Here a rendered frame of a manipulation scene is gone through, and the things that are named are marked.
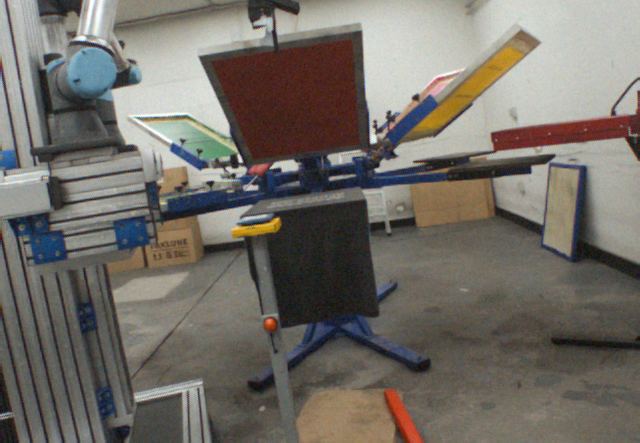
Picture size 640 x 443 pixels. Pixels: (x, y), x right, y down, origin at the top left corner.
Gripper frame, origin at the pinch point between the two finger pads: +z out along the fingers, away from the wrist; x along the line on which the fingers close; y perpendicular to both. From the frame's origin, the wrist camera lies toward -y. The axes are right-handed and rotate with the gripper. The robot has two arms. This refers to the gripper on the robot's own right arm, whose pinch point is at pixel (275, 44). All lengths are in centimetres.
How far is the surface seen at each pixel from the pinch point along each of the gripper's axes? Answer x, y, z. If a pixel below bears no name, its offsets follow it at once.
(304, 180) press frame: -121, 5, 17
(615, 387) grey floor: -75, -116, 133
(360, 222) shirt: -30, -19, 56
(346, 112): -60, -21, 4
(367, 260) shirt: -34, -20, 69
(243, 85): -33.4, 17.2, -3.1
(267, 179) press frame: -132, 26, 10
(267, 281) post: -5, 11, 73
